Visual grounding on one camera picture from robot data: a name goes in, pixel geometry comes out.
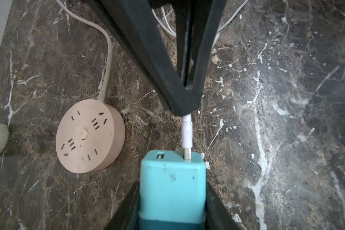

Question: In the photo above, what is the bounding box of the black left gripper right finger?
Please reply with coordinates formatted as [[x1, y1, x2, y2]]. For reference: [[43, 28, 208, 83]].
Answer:
[[205, 182, 240, 230]]

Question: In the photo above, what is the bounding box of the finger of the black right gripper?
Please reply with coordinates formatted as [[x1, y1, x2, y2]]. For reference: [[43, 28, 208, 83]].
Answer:
[[87, 1, 203, 117], [173, 1, 226, 89]]

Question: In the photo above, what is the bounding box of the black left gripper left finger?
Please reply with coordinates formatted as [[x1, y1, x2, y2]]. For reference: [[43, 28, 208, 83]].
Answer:
[[104, 182, 140, 230]]

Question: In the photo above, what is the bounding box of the teal usb charger adapter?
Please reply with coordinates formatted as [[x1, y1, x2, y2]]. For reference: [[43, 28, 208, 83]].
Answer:
[[139, 150, 206, 230]]

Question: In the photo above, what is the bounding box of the white usb charging cable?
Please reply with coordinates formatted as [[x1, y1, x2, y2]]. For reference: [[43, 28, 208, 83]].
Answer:
[[150, 0, 249, 161]]

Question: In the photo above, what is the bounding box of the pink round power strip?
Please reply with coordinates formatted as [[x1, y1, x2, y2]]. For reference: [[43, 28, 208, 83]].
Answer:
[[56, 99, 126, 174]]

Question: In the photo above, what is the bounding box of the white power strip cord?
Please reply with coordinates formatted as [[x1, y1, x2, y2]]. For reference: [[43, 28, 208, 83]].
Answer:
[[55, 0, 113, 103]]

